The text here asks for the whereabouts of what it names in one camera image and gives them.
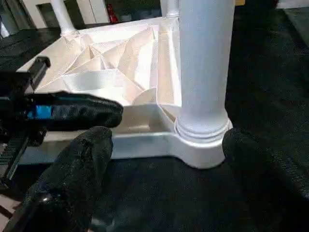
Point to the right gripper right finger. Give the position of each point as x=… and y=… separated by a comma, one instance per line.
x=265, y=181

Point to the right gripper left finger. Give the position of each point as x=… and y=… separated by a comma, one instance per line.
x=67, y=181

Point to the white glass-door cabinet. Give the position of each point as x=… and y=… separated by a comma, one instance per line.
x=84, y=12

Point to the black box with gold label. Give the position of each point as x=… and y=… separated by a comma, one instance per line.
x=241, y=2

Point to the black work mat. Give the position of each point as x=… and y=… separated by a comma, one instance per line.
x=169, y=193

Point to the white plastic table top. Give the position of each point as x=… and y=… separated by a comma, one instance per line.
x=120, y=72

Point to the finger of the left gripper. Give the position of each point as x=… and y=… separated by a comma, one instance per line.
x=84, y=111

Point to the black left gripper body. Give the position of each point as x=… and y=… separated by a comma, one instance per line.
x=12, y=84

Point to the red bottle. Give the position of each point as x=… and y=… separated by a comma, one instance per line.
x=111, y=13

